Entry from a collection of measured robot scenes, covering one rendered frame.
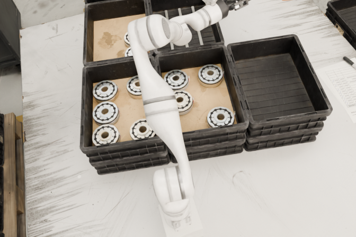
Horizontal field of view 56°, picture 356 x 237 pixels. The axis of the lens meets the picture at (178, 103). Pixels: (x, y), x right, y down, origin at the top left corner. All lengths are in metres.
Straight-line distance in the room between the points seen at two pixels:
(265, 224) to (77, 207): 0.70
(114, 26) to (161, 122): 0.93
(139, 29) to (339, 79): 1.06
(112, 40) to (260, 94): 0.74
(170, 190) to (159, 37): 0.40
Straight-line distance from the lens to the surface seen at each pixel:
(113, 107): 1.37
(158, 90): 0.89
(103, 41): 1.67
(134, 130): 1.29
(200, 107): 1.35
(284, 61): 1.53
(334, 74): 1.72
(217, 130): 1.18
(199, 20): 1.26
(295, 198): 1.37
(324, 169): 1.44
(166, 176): 0.90
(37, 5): 3.51
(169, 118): 0.89
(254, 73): 1.47
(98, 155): 1.26
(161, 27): 0.92
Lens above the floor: 1.95
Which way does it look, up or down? 55 degrees down
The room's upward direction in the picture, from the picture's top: 7 degrees counter-clockwise
